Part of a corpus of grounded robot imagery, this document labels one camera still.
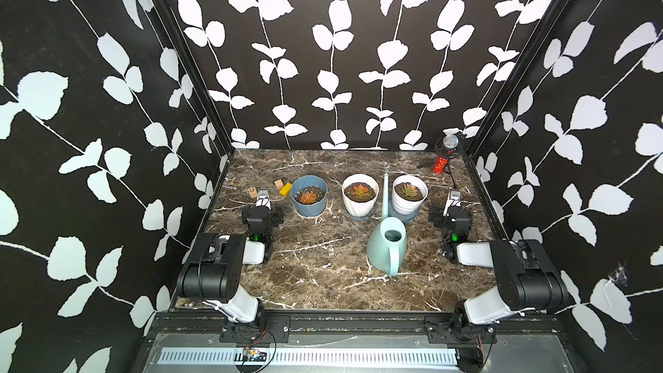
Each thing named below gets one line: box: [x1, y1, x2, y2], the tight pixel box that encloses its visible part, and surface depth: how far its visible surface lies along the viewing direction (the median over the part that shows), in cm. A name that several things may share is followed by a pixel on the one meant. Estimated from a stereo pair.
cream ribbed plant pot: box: [341, 173, 380, 218], surface depth 97 cm
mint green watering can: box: [366, 173, 408, 277], surface depth 79 cm
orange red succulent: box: [299, 191, 317, 205], surface depth 95 cm
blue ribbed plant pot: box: [290, 174, 329, 218], surface depth 97 cm
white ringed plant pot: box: [391, 174, 429, 215], surface depth 97 cm
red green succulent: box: [352, 183, 371, 200], surface depth 97 cm
